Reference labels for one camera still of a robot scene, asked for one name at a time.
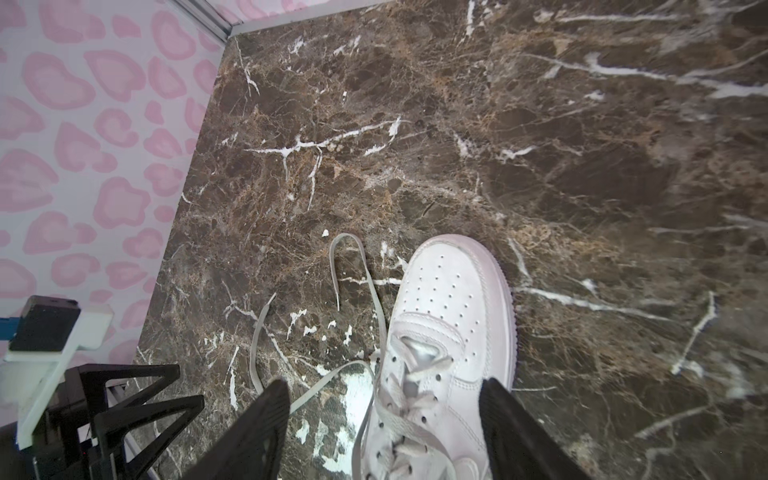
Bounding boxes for left corner frame post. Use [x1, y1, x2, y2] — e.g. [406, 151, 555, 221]
[170, 0, 233, 43]

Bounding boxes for white sneaker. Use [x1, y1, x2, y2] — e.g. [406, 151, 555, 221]
[352, 234, 517, 479]

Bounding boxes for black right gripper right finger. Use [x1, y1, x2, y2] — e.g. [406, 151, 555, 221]
[479, 378, 589, 480]

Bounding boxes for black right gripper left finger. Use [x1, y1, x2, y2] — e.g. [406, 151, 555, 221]
[183, 380, 290, 480]

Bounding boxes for white shoelace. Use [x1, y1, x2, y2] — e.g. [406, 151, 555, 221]
[248, 232, 457, 480]

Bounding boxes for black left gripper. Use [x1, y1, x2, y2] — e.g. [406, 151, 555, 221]
[0, 363, 206, 480]

